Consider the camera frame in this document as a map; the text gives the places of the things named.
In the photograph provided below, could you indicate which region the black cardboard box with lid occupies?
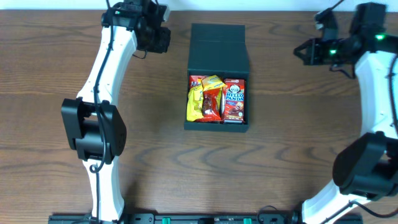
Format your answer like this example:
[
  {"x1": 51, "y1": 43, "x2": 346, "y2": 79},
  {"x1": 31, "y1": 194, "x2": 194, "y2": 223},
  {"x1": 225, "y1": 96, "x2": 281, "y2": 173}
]
[{"x1": 184, "y1": 24, "x2": 250, "y2": 133}]

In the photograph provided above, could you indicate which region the yellow snack bar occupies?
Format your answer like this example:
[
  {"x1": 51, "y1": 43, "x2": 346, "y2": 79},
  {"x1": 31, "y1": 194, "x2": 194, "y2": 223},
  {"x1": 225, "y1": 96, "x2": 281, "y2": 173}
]
[{"x1": 187, "y1": 85, "x2": 203, "y2": 122}]

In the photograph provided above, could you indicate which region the small orange biscuit packet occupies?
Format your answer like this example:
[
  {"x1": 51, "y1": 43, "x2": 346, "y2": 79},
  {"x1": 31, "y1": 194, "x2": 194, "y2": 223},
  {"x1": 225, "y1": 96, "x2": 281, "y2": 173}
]
[{"x1": 201, "y1": 75, "x2": 225, "y2": 91}]

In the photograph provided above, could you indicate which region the red Hello Panda box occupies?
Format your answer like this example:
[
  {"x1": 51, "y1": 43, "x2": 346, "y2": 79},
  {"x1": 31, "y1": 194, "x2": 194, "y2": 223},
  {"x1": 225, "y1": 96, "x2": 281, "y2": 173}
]
[{"x1": 221, "y1": 78, "x2": 246, "y2": 124}]

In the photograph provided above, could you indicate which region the red Hacks candy bag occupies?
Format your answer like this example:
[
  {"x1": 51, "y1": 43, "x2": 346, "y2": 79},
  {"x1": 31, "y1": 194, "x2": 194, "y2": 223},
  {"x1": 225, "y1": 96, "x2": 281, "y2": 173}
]
[{"x1": 189, "y1": 75, "x2": 223, "y2": 123}]

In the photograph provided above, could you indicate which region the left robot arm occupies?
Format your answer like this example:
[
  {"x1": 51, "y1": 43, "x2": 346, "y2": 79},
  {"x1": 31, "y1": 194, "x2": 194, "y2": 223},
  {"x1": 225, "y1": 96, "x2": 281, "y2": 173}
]
[{"x1": 49, "y1": 0, "x2": 170, "y2": 223}]

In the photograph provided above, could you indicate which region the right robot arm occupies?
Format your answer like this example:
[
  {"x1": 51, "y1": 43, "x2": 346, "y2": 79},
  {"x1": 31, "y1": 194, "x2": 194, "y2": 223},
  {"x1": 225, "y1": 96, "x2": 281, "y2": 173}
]
[{"x1": 286, "y1": 2, "x2": 397, "y2": 223}]

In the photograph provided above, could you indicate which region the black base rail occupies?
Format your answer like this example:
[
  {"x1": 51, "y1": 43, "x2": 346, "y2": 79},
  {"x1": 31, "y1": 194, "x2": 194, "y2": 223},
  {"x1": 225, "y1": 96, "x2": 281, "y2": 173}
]
[{"x1": 48, "y1": 210, "x2": 364, "y2": 224}]

